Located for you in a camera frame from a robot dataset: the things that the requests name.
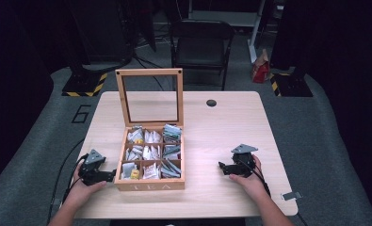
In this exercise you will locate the red paper bag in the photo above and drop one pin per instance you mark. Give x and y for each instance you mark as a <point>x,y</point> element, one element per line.
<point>260,69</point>

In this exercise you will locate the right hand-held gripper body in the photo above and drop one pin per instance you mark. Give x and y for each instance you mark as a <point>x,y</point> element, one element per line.
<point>244,163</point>

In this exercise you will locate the grey tape strip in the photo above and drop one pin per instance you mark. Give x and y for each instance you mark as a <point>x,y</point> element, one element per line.
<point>292,196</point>

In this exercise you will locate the person's left hand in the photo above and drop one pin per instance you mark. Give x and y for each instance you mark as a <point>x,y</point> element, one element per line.
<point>83,188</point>

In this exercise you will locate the white desk leg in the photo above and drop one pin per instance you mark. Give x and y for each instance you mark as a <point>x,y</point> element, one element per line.
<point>255,34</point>

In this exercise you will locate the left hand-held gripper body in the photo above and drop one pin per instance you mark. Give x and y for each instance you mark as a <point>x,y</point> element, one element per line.
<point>92,166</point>

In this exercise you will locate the person's right hand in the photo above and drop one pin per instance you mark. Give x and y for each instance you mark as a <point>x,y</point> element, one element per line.
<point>252,183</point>

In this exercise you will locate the black folding chair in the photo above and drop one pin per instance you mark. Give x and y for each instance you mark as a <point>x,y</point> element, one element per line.
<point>201,50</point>

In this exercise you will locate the wooden tea box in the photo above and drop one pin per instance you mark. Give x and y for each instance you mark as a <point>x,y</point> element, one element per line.
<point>149,185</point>

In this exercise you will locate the assorted tea bags group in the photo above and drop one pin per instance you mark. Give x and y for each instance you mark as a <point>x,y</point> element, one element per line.
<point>151,154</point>

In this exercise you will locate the yellow-black striped stand base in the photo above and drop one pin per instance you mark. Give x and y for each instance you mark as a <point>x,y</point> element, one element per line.
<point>85,84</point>
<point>288,84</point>

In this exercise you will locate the dark round table grommet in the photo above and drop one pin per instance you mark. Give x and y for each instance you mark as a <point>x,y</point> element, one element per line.
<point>211,103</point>

